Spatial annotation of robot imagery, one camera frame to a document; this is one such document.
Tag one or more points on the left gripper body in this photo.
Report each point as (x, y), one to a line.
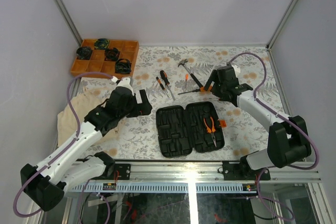
(135, 109)

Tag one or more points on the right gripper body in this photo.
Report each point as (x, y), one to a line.
(218, 89)

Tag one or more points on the orange handled long-nose pliers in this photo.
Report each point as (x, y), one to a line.
(192, 91)

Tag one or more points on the steel claw hammer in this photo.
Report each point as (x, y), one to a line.
(183, 64)

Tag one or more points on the black plastic tool case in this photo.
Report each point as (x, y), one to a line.
(182, 130)

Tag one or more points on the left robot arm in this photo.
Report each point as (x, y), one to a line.
(47, 182)

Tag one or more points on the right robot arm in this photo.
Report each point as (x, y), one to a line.
(287, 136)

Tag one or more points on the small black orange screwdriver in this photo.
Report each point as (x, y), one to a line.
(162, 86)

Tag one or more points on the large black orange screwdriver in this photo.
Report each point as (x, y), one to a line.
(167, 83)

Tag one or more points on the dark rolled fabric band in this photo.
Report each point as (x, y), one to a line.
(123, 66)

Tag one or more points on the wooden compartment tray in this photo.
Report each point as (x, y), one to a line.
(96, 66)

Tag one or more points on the dark rolled band centre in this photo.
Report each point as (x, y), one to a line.
(111, 54)

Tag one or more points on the cream cloth bag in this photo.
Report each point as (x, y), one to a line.
(82, 104)

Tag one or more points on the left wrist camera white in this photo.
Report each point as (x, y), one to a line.
(125, 82)

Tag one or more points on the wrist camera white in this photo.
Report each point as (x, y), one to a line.
(237, 69)
(125, 82)

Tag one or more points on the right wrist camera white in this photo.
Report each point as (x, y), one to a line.
(237, 69)

